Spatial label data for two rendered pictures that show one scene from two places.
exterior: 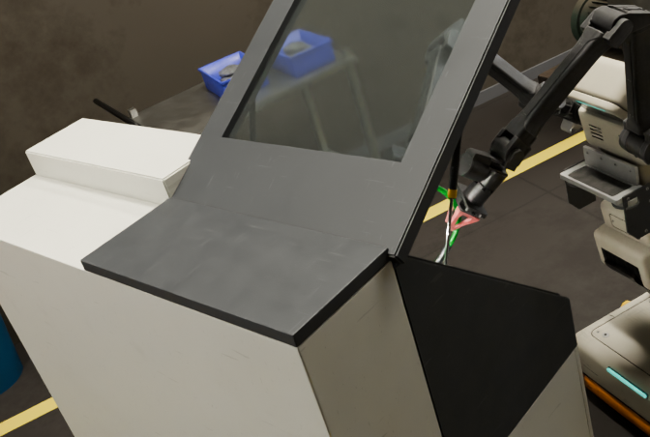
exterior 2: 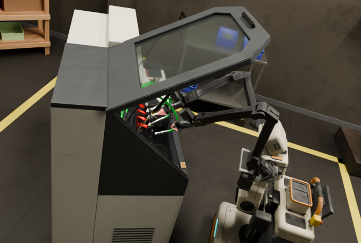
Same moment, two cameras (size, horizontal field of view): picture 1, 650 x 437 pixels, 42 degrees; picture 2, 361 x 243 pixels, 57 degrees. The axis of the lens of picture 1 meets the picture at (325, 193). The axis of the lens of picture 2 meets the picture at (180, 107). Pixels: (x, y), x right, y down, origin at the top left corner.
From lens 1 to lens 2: 1.01 m
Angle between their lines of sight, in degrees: 20
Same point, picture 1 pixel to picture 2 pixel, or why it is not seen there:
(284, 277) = (78, 89)
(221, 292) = (64, 78)
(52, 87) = not seen: outside the picture
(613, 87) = not seen: hidden behind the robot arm
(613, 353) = (224, 216)
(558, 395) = (163, 202)
